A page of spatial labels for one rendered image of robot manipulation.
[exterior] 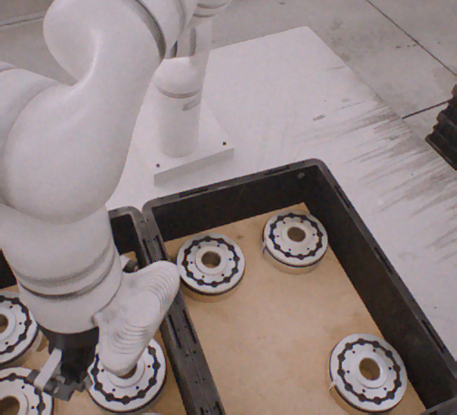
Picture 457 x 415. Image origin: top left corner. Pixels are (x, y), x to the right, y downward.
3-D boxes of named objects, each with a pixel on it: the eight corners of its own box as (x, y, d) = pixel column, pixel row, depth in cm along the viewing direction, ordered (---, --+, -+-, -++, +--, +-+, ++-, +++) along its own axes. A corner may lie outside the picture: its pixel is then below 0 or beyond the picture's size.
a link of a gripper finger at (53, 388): (29, 367, 40) (56, 369, 46) (17, 390, 40) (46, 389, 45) (57, 382, 40) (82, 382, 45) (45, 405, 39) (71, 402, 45)
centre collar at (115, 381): (102, 357, 64) (102, 355, 64) (139, 344, 66) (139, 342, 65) (111, 394, 61) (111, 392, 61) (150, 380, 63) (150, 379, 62)
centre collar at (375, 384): (344, 359, 66) (345, 357, 66) (374, 347, 68) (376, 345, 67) (362, 395, 64) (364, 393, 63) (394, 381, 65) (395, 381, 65)
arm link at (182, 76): (203, -15, 82) (196, 64, 96) (146, -11, 80) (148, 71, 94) (220, 19, 77) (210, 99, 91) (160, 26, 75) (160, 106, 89)
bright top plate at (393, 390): (316, 348, 68) (317, 346, 67) (379, 325, 70) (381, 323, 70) (354, 423, 62) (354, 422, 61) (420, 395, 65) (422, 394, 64)
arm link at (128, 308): (127, 382, 35) (120, 352, 30) (-2, 316, 38) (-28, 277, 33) (186, 279, 41) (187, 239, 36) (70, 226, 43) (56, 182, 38)
